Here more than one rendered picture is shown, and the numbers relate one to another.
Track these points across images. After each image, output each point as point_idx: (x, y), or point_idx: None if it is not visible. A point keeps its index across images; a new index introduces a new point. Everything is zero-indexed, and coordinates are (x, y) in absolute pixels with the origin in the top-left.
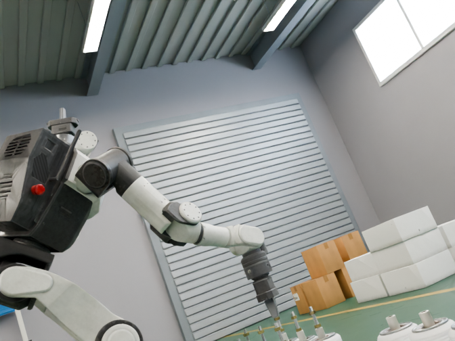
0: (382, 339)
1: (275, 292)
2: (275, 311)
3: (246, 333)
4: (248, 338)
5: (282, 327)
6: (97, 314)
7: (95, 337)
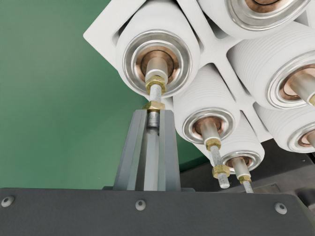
0: None
1: (127, 225)
2: (175, 128)
3: (229, 173)
4: (221, 159)
5: (154, 85)
6: None
7: None
